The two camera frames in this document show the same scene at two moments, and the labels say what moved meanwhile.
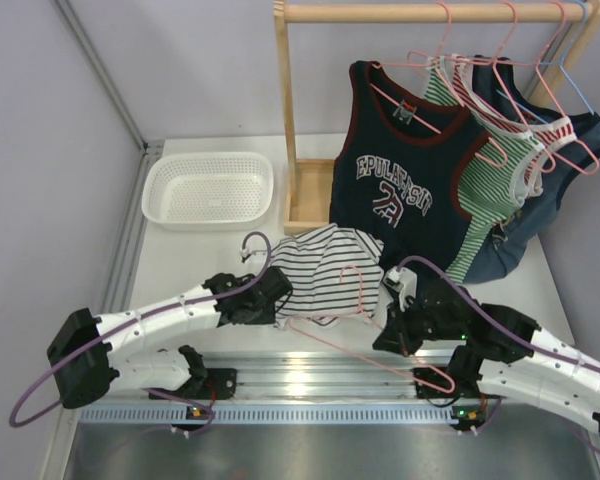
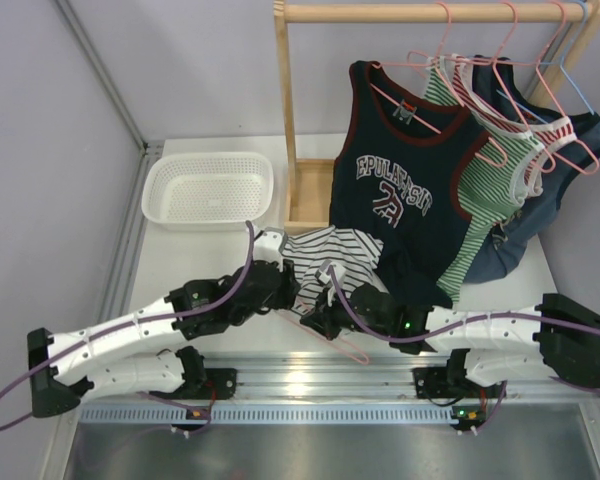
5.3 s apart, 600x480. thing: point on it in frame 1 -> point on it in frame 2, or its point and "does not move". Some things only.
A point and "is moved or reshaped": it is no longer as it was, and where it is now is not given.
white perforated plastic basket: (208, 191) does not move
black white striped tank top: (334, 272) does not move
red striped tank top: (550, 135) does not move
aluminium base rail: (327, 377) does not move
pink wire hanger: (361, 312) is moved or reshaped
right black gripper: (396, 336) -> (323, 319)
